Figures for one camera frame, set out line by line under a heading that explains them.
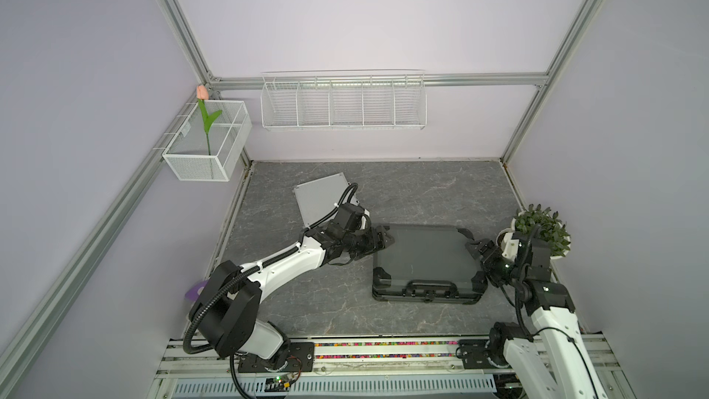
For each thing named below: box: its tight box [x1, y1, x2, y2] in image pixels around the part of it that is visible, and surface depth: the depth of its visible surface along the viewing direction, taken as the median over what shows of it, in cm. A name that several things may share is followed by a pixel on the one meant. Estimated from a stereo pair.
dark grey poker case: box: [372, 223, 489, 305], surface depth 78 cm
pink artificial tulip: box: [195, 84, 223, 156], surface depth 86 cm
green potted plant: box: [514, 203, 572, 256], surface depth 80 cm
